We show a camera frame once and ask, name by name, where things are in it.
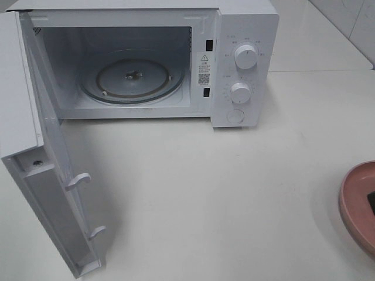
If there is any white warning label sticker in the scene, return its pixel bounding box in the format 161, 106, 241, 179
196, 52, 214, 87

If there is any pink round plate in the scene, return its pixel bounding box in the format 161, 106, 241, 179
339, 161, 374, 258

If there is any white microwave knob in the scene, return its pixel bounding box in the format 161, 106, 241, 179
234, 42, 258, 70
230, 83, 252, 104

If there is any white microwave oven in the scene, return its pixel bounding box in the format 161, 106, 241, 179
1, 1, 279, 128

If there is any round white door button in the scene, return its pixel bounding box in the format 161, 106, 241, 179
227, 109, 244, 124

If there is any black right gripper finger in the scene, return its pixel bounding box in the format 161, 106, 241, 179
367, 191, 375, 215

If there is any white microwave door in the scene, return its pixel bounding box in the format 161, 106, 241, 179
1, 11, 104, 278

